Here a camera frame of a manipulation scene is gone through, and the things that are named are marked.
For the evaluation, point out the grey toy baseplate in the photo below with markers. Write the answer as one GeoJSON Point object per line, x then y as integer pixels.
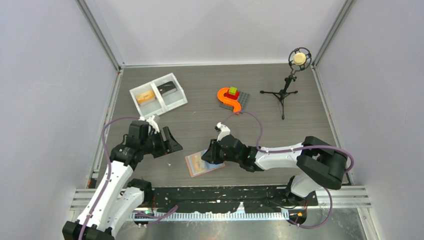
{"type": "Point", "coordinates": [243, 99]}

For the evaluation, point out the orange card box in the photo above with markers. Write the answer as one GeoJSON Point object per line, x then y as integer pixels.
{"type": "Point", "coordinates": [145, 97]}

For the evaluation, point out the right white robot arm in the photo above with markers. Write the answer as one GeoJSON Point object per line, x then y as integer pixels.
{"type": "Point", "coordinates": [321, 165]}

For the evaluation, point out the red toy brick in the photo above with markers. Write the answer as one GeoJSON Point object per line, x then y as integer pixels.
{"type": "Point", "coordinates": [232, 97]}

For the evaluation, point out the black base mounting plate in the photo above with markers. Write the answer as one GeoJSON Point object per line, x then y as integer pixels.
{"type": "Point", "coordinates": [167, 197]}

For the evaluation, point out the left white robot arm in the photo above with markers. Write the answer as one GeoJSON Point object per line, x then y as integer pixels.
{"type": "Point", "coordinates": [117, 196]}

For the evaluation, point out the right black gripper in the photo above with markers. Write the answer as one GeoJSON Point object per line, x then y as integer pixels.
{"type": "Point", "coordinates": [211, 155]}

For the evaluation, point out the black card box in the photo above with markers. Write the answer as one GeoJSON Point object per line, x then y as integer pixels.
{"type": "Point", "coordinates": [167, 88]}

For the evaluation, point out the pink leather card holder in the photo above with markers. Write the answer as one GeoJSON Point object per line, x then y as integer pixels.
{"type": "Point", "coordinates": [197, 166]}

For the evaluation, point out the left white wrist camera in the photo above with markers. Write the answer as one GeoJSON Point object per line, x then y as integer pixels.
{"type": "Point", "coordinates": [152, 121]}

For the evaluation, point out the black tripod mic stand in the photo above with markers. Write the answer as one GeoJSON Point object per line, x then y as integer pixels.
{"type": "Point", "coordinates": [283, 93]}

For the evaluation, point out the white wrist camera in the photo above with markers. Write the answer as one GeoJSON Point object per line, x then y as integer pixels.
{"type": "Point", "coordinates": [222, 130]}
{"type": "Point", "coordinates": [152, 121]}

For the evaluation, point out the microphone with shock mount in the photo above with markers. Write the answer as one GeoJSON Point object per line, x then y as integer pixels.
{"type": "Point", "coordinates": [299, 59]}

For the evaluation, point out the orange S-shaped toy track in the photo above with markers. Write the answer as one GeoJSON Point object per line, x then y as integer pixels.
{"type": "Point", "coordinates": [234, 105]}

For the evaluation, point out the aluminium frame rail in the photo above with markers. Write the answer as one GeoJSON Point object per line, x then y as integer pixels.
{"type": "Point", "coordinates": [349, 197]}

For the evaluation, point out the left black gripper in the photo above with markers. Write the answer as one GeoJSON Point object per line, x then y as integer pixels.
{"type": "Point", "coordinates": [169, 146]}

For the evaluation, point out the white two-compartment tray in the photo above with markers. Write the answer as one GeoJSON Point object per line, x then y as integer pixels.
{"type": "Point", "coordinates": [162, 104]}

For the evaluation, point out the green toy brick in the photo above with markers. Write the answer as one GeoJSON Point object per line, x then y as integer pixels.
{"type": "Point", "coordinates": [232, 91]}

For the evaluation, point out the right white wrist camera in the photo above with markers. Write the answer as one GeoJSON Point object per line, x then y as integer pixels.
{"type": "Point", "coordinates": [222, 130]}

